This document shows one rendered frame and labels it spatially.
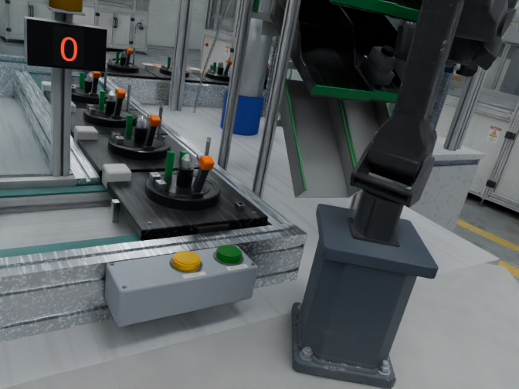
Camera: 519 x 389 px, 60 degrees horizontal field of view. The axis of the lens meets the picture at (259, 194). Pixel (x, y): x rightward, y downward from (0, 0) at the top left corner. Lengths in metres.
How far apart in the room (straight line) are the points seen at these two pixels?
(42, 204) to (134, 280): 0.34
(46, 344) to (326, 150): 0.64
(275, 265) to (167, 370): 0.28
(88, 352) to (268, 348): 0.25
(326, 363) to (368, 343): 0.07
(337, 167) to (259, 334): 0.42
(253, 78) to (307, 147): 0.82
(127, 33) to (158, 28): 2.54
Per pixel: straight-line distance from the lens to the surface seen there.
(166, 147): 1.06
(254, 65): 1.73
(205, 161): 0.76
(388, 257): 0.59
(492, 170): 4.70
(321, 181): 0.94
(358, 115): 1.11
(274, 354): 0.70
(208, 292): 0.67
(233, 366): 0.66
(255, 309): 0.77
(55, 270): 0.65
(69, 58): 0.83
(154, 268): 0.65
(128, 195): 0.84
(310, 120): 1.00
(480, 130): 4.74
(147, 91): 2.05
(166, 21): 13.05
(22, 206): 0.90
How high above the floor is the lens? 1.31
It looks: 22 degrees down
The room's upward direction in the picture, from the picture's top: 11 degrees clockwise
